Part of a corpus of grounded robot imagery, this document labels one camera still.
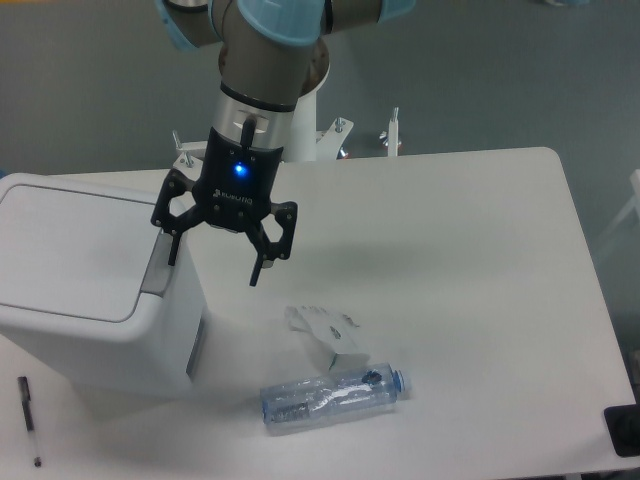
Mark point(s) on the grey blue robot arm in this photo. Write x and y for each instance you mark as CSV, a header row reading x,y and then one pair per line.
x,y
268,50

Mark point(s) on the white push-lid trash can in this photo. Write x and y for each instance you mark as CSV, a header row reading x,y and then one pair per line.
x,y
88,286

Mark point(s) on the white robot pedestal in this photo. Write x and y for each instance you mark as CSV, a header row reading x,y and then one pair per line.
x,y
306,142

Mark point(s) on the crumpled white paper carton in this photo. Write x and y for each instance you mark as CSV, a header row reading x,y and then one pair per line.
x,y
332,336

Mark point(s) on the crushed clear plastic bottle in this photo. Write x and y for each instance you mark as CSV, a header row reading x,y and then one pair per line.
x,y
337,397

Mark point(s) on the white frame at right edge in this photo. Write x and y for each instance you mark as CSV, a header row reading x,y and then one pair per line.
x,y
624,222

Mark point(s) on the black device at table edge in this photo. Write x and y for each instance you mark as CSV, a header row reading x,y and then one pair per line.
x,y
623,425

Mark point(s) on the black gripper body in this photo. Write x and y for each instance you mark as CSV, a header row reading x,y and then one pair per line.
x,y
233,191

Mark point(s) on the black pen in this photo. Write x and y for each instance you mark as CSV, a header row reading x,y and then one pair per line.
x,y
25,399

